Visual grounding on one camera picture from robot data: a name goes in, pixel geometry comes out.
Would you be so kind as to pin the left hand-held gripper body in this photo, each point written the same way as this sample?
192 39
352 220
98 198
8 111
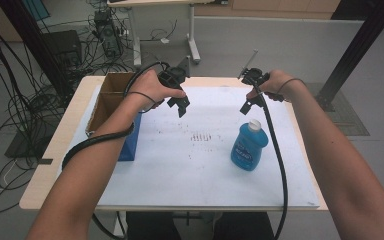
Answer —
173 75

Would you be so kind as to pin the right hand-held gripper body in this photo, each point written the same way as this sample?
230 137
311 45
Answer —
254 76

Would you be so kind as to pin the blue bottle with white cap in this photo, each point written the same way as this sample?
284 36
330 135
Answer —
248 146

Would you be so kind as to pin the person's right hand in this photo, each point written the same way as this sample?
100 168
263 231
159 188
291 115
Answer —
278 83

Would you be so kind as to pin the person's left hand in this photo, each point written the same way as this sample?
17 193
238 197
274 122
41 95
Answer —
146 88

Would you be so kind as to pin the black left wrist band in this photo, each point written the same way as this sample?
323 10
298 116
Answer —
143 95

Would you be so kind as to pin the black wrist band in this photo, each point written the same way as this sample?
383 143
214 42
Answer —
288 81
143 95

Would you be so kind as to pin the black right wrist band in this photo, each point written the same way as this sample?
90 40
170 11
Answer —
288 81

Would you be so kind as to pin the small white adapter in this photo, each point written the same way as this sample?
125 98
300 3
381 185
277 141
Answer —
164 40

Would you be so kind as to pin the white desk with metal legs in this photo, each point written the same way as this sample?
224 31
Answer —
193 36

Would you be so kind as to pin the blue carton box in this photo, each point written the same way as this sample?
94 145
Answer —
131 143

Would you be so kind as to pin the brown cardboard box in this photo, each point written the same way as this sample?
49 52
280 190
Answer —
108 100

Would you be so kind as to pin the white table mat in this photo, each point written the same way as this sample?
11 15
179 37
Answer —
186 173

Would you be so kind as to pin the grey floor mat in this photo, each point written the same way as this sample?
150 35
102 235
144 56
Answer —
350 116

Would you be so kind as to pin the black equipment box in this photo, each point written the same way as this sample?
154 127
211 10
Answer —
63 46

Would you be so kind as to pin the person's right leg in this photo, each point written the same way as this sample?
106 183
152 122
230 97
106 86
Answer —
243 226

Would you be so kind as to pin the person's leg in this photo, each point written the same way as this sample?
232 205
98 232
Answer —
243 226
155 226

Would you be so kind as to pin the person's left leg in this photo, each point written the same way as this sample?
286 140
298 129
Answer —
155 226

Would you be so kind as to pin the black tape strip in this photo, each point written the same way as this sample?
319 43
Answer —
45 161

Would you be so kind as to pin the black metal post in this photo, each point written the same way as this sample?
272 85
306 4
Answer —
36 43
356 50

